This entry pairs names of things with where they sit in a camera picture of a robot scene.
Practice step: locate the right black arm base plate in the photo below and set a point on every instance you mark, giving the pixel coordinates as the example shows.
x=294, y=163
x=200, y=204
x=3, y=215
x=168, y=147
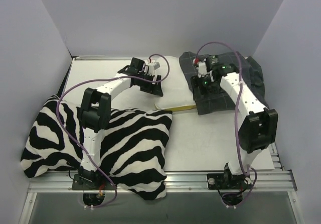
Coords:
x=220, y=181

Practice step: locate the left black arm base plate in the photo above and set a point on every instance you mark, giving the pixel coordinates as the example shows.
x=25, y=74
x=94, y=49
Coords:
x=83, y=184

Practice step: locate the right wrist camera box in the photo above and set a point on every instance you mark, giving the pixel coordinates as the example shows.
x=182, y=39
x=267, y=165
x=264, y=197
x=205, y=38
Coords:
x=202, y=69

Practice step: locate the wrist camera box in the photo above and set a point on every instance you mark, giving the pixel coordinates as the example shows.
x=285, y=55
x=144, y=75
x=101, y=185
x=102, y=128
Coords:
x=202, y=69
x=152, y=67

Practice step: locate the aluminium rail frame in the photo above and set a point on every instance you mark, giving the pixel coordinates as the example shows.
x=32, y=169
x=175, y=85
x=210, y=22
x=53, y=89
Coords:
x=203, y=144

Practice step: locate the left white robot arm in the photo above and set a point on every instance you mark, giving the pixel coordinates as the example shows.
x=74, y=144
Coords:
x=95, y=110

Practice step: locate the white pillow with yellow edge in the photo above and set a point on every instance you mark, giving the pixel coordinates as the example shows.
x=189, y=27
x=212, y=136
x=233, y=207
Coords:
x=177, y=95

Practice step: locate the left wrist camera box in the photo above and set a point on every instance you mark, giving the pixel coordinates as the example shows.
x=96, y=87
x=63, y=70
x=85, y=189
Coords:
x=152, y=67

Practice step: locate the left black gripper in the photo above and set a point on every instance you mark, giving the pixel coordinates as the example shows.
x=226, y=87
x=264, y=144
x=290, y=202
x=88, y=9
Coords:
x=151, y=84

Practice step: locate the zebra striped cushion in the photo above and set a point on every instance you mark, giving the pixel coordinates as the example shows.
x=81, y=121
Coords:
x=132, y=150

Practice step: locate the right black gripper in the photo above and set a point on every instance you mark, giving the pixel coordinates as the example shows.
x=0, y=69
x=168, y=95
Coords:
x=200, y=88

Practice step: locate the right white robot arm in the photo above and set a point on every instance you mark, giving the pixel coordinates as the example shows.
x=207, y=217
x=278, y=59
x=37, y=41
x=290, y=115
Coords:
x=255, y=124

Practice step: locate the dark grey checked pillowcase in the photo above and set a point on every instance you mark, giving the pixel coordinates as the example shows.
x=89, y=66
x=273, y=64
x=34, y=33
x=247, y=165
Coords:
x=241, y=80

